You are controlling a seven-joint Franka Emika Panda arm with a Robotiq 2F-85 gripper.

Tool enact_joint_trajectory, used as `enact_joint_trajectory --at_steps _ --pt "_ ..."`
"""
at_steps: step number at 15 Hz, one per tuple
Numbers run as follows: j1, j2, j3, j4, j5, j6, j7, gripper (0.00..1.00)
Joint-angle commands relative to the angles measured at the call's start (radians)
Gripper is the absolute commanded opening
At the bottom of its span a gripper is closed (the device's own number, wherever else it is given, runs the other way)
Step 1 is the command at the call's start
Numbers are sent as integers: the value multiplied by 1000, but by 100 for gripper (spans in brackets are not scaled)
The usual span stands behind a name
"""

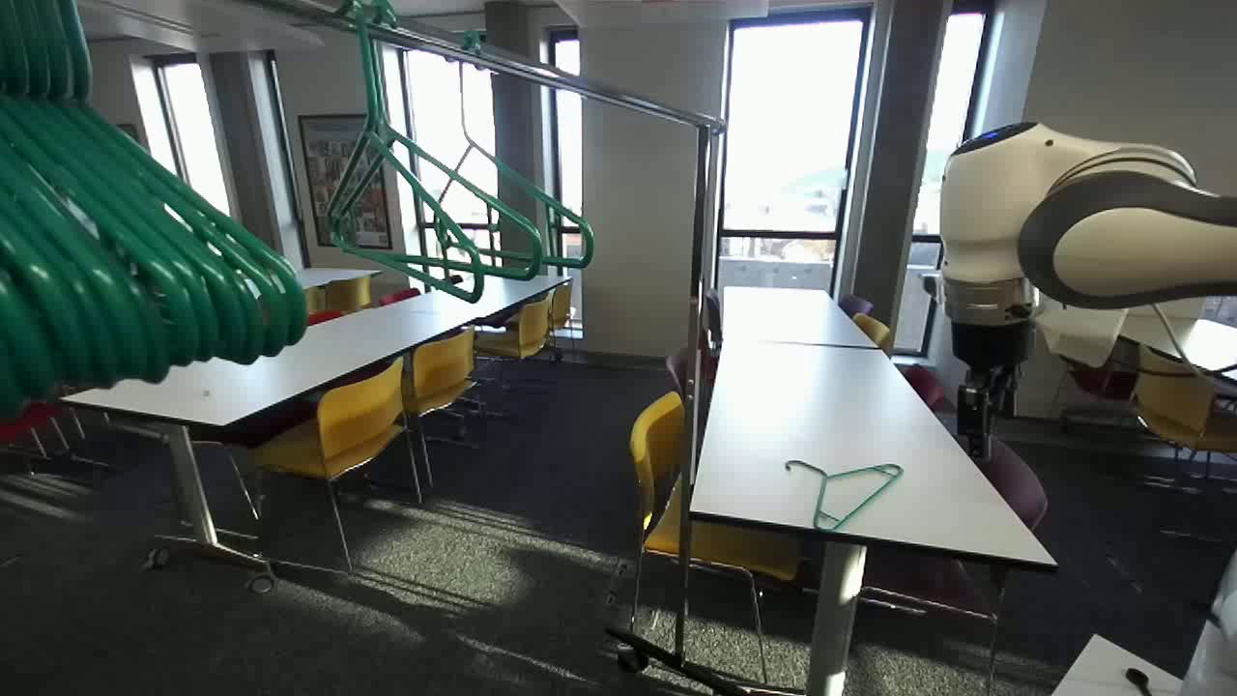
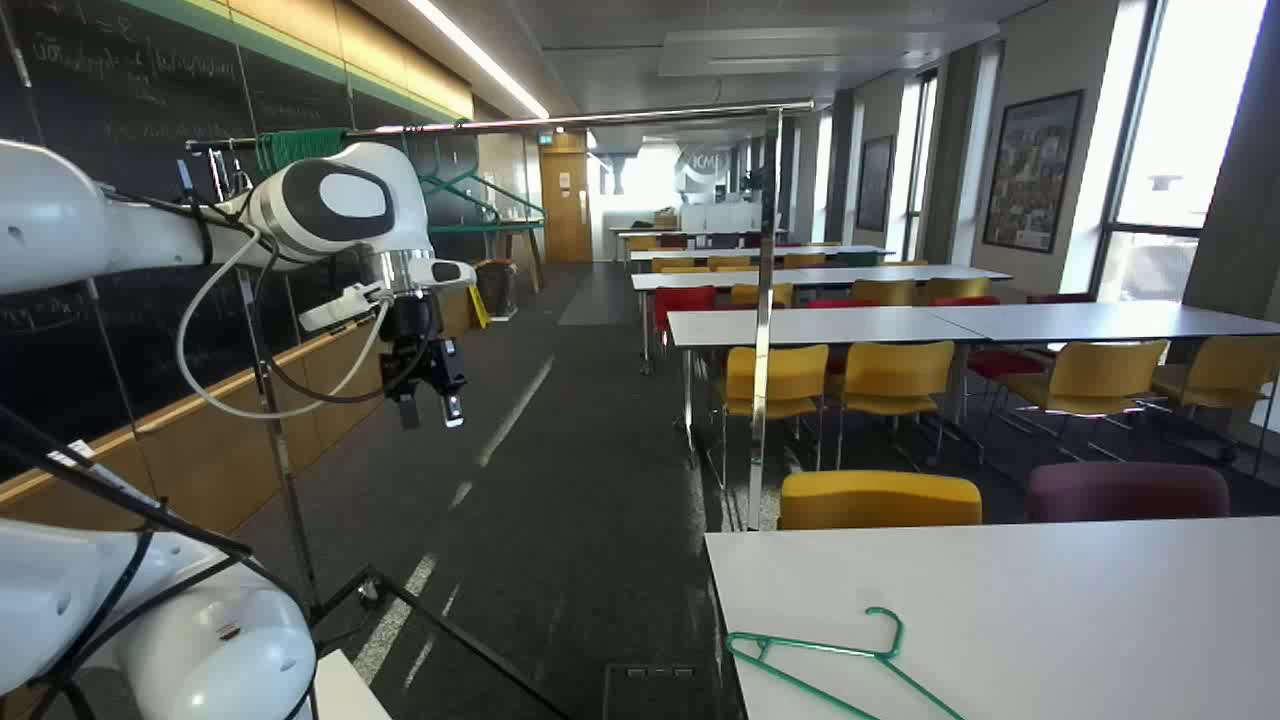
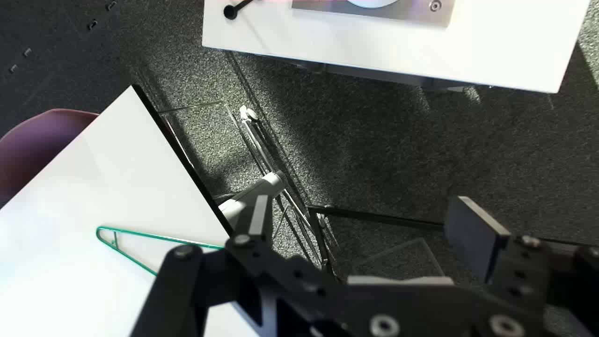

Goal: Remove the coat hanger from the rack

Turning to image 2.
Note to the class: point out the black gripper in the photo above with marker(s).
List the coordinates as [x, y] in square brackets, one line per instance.
[417, 349]

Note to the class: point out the black waste bin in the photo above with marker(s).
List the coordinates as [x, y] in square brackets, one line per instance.
[498, 287]

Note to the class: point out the ceiling light strip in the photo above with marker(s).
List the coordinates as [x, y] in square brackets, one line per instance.
[464, 45]

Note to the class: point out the red chair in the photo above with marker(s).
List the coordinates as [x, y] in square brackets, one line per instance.
[835, 302]
[967, 296]
[680, 305]
[1007, 360]

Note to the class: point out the wooden wall ledge panel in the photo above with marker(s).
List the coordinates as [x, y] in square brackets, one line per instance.
[203, 452]

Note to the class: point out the white paper label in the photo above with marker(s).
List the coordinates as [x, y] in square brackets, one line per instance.
[68, 452]

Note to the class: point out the yellow floor sign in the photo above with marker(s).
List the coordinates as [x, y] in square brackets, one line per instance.
[477, 305]

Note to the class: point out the tall black framed window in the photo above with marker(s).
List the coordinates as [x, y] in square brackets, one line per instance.
[1185, 105]
[906, 163]

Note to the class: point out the metal clothes rack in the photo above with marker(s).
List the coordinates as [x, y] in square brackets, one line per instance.
[767, 266]

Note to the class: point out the green and wood ceiling trim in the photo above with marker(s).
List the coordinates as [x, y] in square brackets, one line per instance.
[332, 43]

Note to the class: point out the black chalkboard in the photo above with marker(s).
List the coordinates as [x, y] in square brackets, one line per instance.
[123, 82]

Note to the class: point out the white long table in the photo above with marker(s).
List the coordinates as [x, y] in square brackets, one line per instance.
[801, 278]
[705, 234]
[747, 254]
[825, 324]
[1064, 614]
[1133, 320]

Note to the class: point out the maroon chair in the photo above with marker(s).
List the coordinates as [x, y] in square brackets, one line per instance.
[1127, 491]

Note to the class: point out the black metal frame bar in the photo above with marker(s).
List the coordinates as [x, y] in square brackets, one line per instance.
[376, 583]

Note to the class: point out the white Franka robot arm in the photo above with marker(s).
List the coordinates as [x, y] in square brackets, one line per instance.
[53, 223]

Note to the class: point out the yellow chair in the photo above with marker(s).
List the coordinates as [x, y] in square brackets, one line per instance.
[883, 502]
[952, 289]
[883, 294]
[801, 380]
[1092, 379]
[899, 379]
[782, 294]
[1221, 369]

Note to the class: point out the white robot mounting board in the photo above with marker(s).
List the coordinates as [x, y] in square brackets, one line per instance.
[351, 695]

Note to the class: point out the large framed wall picture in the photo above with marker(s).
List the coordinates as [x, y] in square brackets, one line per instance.
[1035, 175]

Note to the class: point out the thin black tripod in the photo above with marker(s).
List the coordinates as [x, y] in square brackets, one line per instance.
[114, 360]

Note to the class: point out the wooden door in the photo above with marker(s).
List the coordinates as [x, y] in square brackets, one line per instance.
[565, 203]

